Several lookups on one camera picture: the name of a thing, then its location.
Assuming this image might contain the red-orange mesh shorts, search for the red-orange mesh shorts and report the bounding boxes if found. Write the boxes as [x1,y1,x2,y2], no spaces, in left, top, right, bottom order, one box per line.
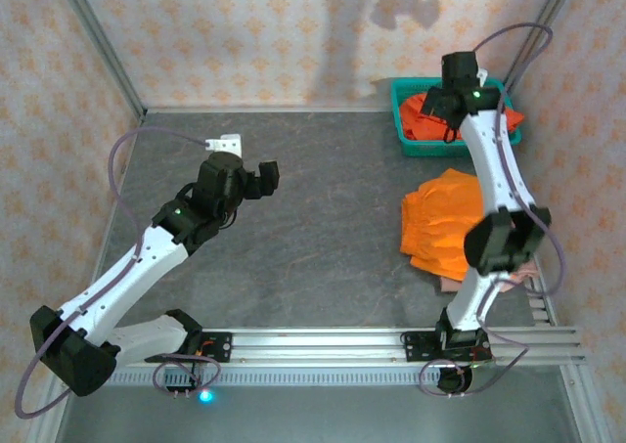
[399,92,525,144]

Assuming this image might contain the bright orange smooth shorts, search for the bright orange smooth shorts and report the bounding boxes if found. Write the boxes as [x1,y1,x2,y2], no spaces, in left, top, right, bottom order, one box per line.
[399,167,491,284]

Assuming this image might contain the pink shorts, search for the pink shorts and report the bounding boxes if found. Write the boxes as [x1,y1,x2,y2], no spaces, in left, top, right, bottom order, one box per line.
[437,259,538,296]

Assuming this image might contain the teal plastic basket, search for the teal plastic basket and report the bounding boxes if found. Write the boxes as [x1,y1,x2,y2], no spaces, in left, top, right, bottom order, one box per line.
[389,76,523,159]

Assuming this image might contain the black connector block with light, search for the black connector block with light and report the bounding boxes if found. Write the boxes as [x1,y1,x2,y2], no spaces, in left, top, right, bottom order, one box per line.
[163,384,216,405]

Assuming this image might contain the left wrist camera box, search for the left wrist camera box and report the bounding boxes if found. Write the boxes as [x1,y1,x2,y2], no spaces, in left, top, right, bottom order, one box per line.
[203,132,244,159]

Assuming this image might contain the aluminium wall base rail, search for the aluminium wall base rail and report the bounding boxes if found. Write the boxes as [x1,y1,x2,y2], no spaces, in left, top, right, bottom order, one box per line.
[140,103,392,116]

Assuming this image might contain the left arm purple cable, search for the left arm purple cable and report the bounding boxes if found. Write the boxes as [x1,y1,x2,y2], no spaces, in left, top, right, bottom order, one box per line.
[13,125,221,420]

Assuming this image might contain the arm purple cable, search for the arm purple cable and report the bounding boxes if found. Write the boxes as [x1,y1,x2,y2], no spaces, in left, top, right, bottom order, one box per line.
[418,22,568,399]
[13,125,221,420]

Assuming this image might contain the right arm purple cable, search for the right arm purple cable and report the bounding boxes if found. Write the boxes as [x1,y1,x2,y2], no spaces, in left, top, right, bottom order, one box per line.
[418,22,568,399]

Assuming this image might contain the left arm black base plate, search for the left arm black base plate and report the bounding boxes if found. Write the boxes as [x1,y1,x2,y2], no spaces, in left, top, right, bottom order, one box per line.
[144,332,233,365]

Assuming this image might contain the aluminium mounting rail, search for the aluminium mounting rail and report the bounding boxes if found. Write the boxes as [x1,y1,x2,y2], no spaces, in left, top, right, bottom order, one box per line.
[51,328,587,367]

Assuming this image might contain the slotted grey cable duct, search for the slotted grey cable duct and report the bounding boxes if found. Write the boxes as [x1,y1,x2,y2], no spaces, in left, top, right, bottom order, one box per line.
[67,368,563,389]

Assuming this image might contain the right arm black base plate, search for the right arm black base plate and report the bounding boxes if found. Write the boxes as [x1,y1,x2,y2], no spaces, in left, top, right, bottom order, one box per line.
[400,330,493,364]

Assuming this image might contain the aluminium table side rail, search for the aluminium table side rail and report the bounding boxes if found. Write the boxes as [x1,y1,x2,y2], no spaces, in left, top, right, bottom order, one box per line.
[491,154,559,328]

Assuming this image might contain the black round cable port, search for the black round cable port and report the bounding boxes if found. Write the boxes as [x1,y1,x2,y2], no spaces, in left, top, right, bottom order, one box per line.
[436,366,474,396]

